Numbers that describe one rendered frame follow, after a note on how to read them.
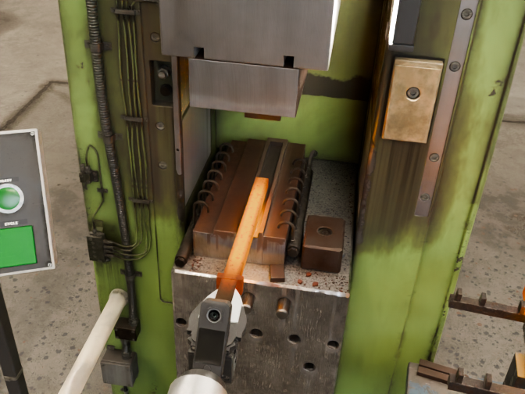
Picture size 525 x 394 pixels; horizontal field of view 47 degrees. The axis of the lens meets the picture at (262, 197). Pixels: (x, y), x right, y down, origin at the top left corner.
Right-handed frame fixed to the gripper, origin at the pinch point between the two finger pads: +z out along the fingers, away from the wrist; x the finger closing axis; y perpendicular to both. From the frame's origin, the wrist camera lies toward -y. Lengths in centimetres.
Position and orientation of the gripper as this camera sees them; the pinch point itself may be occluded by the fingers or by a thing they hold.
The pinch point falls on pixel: (227, 289)
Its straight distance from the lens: 106.9
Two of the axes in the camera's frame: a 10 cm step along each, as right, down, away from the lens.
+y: -0.4, 8.2, 5.7
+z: 1.5, -5.5, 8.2
